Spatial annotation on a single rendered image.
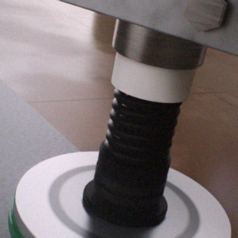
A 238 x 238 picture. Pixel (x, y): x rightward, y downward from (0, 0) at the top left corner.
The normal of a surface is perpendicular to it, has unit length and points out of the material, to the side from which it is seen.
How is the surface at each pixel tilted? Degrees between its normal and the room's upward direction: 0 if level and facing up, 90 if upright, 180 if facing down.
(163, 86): 90
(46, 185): 0
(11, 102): 0
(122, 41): 90
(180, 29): 90
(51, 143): 0
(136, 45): 90
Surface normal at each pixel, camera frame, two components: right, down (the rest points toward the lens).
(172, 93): 0.40, 0.42
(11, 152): 0.18, -0.91
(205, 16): -0.44, 0.26
